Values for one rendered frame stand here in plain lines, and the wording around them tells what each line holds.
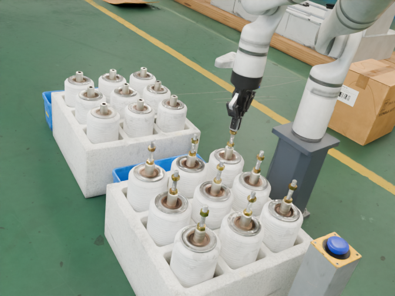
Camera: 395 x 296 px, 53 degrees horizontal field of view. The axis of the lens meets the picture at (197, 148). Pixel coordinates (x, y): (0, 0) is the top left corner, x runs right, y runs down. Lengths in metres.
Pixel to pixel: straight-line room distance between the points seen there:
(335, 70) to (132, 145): 0.62
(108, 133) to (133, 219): 0.35
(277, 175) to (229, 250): 0.42
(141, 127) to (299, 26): 1.97
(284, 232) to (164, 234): 0.27
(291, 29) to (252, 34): 2.14
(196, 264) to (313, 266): 0.22
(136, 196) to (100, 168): 0.28
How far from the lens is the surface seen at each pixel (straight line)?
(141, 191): 0.95
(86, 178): 1.23
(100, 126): 1.19
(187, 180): 1.00
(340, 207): 1.49
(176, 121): 1.29
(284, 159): 1.20
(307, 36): 2.97
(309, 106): 1.13
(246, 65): 0.93
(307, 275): 0.85
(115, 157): 1.22
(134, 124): 1.24
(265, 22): 0.95
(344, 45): 1.07
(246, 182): 1.00
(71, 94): 1.39
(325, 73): 1.10
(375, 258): 1.36
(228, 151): 1.06
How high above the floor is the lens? 0.83
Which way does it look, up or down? 32 degrees down
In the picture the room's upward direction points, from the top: 11 degrees clockwise
